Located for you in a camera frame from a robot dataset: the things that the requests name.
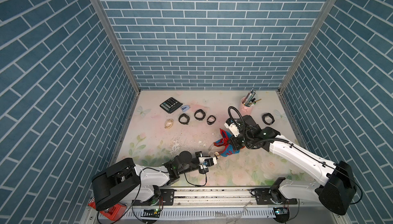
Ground red blue towel cloth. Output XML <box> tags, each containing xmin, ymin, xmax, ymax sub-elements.
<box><xmin>213</xmin><ymin>129</ymin><xmax>240</xmax><ymax>157</ymax></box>

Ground gold watch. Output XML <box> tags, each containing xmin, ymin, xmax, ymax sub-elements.
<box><xmin>164</xmin><ymin>119</ymin><xmax>174</xmax><ymax>129</ymax></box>
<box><xmin>208</xmin><ymin>150</ymin><xmax>221</xmax><ymax>158</ymax></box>

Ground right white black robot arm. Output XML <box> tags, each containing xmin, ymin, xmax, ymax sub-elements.
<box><xmin>225</xmin><ymin>115</ymin><xmax>360</xmax><ymax>215</ymax></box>

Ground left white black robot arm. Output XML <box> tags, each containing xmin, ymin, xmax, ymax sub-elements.
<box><xmin>92</xmin><ymin>151</ymin><xmax>219</xmax><ymax>211</ymax></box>

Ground pink pen holder cup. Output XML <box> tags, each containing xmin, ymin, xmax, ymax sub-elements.
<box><xmin>238</xmin><ymin>97</ymin><xmax>254</xmax><ymax>116</ymax></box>

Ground pens in cup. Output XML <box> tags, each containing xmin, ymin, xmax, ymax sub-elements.
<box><xmin>241</xmin><ymin>89</ymin><xmax>261</xmax><ymax>107</ymax></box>

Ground light blue stapler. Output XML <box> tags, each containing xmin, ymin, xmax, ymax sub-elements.
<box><xmin>181</xmin><ymin>105</ymin><xmax>190</xmax><ymax>112</ymax></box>

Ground black desktop calculator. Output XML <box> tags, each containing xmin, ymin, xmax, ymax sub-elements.
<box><xmin>160</xmin><ymin>97</ymin><xmax>183</xmax><ymax>114</ymax></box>

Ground red box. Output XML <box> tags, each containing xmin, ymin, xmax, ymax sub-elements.
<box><xmin>99</xmin><ymin>204</ymin><xmax>127</xmax><ymax>221</ymax></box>

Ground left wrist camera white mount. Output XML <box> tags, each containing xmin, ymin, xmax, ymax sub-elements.
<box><xmin>198</xmin><ymin>157</ymin><xmax>218</xmax><ymax>174</ymax></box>

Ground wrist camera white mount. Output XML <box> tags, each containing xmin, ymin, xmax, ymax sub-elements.
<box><xmin>224</xmin><ymin>118</ymin><xmax>240</xmax><ymax>137</ymax></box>
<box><xmin>198</xmin><ymin>157</ymin><xmax>218</xmax><ymax>174</ymax></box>

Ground black corrugated cable hose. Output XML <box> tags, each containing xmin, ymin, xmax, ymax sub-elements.
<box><xmin>227</xmin><ymin>106</ymin><xmax>292</xmax><ymax>150</ymax></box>

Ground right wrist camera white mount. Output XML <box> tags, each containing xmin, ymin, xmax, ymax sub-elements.
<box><xmin>224</xmin><ymin>118</ymin><xmax>240</xmax><ymax>137</ymax></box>

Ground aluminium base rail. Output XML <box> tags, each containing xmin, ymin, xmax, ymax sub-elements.
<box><xmin>97</xmin><ymin>187</ymin><xmax>346</xmax><ymax>224</ymax></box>

